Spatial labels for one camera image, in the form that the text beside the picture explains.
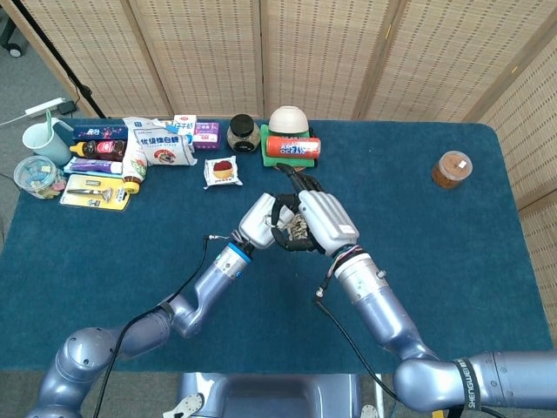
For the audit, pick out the white sugar bag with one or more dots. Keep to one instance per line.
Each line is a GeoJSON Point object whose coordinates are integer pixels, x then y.
{"type": "Point", "coordinates": [163, 148]}

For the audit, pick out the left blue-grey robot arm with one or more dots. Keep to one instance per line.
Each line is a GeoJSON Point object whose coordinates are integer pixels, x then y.
{"type": "Point", "coordinates": [209, 291]}

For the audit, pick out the black stand pole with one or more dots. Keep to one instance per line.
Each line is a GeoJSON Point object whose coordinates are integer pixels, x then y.
{"type": "Point", "coordinates": [52, 50]}

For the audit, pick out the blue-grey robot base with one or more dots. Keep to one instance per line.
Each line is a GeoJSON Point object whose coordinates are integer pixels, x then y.
{"type": "Point", "coordinates": [270, 396]}

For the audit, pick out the white power strip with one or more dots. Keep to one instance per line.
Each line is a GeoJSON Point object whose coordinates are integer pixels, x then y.
{"type": "Point", "coordinates": [43, 108]}

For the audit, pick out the dark blue printed box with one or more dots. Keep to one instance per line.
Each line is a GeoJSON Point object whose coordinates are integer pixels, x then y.
{"type": "Point", "coordinates": [98, 132]}

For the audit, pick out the black chair caster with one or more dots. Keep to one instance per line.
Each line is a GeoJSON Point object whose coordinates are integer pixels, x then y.
{"type": "Point", "coordinates": [13, 48]}

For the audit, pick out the pale mint plastic cup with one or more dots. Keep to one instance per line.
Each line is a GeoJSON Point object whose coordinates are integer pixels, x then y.
{"type": "Point", "coordinates": [43, 146]}

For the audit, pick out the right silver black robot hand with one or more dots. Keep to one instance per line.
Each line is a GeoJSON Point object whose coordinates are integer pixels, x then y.
{"type": "Point", "coordinates": [328, 220]}

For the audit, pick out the purple white box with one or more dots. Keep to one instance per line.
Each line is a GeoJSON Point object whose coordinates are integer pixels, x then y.
{"type": "Point", "coordinates": [206, 136]}

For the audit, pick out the black power adapter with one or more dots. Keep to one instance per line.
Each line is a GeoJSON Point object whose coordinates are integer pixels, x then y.
{"type": "Point", "coordinates": [67, 107]}

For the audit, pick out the white bottle yellow cap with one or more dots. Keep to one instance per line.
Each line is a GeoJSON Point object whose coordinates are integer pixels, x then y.
{"type": "Point", "coordinates": [134, 167]}

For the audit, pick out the razor in yellow blister pack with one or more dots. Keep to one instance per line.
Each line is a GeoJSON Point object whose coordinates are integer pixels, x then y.
{"type": "Point", "coordinates": [93, 192]}

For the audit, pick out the blue felt table cover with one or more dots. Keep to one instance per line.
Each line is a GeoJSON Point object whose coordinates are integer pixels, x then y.
{"type": "Point", "coordinates": [435, 261]}

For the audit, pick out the bamboo folding screen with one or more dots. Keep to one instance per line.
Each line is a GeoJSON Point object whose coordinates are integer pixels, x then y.
{"type": "Point", "coordinates": [209, 56]}

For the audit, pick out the small white milk carton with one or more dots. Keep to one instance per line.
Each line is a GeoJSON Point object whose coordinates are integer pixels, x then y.
{"type": "Point", "coordinates": [186, 122]}

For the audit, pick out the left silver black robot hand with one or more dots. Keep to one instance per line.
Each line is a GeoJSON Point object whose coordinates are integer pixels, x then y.
{"type": "Point", "coordinates": [257, 226]}

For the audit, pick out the white upturned bowl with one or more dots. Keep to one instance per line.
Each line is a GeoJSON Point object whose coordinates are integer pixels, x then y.
{"type": "Point", "coordinates": [288, 119]}

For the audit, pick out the purple toothpaste tube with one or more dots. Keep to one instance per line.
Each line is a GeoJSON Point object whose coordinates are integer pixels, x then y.
{"type": "Point", "coordinates": [93, 166]}

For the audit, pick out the clear jar of coloured clips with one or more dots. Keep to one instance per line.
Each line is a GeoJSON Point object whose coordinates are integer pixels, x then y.
{"type": "Point", "coordinates": [37, 176]}

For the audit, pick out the glass jar black lid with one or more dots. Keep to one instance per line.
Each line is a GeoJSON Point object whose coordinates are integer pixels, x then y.
{"type": "Point", "coordinates": [243, 135]}

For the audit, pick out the orange drink can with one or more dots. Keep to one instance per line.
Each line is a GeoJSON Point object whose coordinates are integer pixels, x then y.
{"type": "Point", "coordinates": [293, 146]}

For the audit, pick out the green toothbrush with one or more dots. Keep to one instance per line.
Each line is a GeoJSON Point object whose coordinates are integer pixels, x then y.
{"type": "Point", "coordinates": [48, 124]}

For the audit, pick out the folded green towel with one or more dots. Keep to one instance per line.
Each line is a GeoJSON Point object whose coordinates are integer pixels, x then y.
{"type": "Point", "coordinates": [270, 161]}

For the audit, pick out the brown sauce bottle yellow cap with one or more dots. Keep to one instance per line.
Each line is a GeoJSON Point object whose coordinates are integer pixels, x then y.
{"type": "Point", "coordinates": [102, 150]}

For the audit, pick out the wrapped cake snack packet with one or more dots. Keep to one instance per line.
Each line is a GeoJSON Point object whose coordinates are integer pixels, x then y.
{"type": "Point", "coordinates": [223, 172]}

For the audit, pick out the plastic jar of rubber bands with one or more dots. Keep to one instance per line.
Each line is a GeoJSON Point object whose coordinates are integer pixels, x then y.
{"type": "Point", "coordinates": [451, 170]}

